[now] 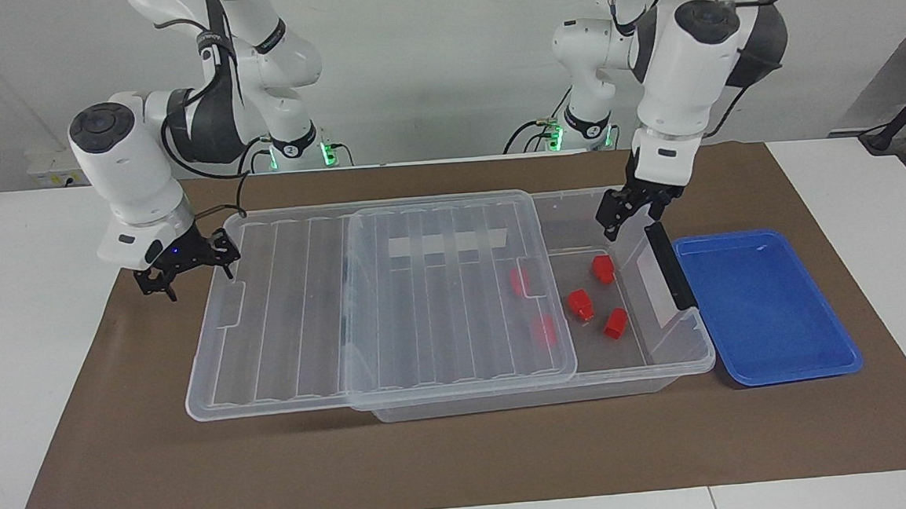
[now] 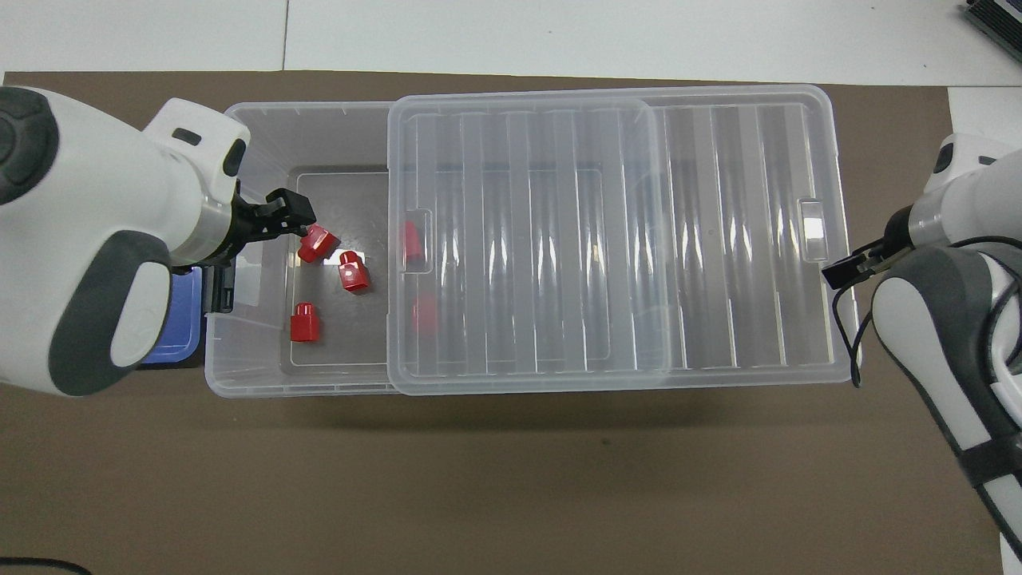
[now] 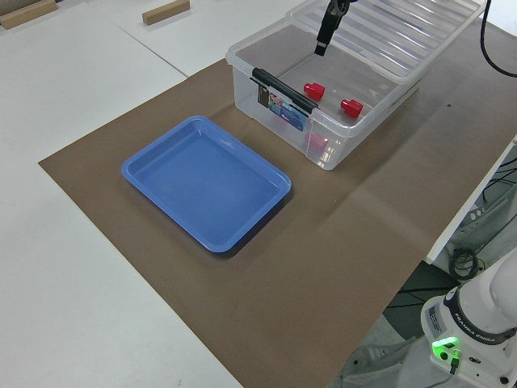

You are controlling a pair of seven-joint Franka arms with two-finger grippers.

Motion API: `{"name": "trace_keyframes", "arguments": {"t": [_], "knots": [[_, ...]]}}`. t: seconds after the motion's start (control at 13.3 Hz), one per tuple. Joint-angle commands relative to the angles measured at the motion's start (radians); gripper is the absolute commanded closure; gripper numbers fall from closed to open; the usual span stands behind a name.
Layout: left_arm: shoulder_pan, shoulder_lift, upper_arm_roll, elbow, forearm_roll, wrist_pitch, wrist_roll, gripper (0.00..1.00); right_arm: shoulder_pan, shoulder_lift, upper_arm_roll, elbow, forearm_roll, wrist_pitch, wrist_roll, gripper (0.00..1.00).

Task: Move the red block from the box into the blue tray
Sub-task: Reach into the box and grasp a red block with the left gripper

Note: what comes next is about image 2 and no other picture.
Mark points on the brown table mat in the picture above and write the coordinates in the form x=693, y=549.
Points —
x=511, y=479

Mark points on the dark grey finned device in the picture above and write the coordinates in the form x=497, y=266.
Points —
x=998, y=17

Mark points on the red block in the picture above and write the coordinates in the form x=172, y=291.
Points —
x=354, y=275
x=411, y=239
x=304, y=326
x=425, y=315
x=315, y=246

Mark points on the black box latch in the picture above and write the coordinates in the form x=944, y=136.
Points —
x=217, y=291

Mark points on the clear ribbed box lid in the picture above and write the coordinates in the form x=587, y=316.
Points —
x=718, y=239

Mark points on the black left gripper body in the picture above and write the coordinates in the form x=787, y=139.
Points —
x=249, y=224

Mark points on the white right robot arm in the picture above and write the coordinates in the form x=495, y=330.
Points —
x=926, y=319

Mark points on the clear plastic storage box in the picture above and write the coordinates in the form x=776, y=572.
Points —
x=359, y=343

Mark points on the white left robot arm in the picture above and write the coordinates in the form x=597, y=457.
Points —
x=104, y=200

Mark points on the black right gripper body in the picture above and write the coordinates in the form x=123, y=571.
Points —
x=893, y=249

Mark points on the blue plastic tray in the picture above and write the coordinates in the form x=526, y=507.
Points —
x=180, y=327

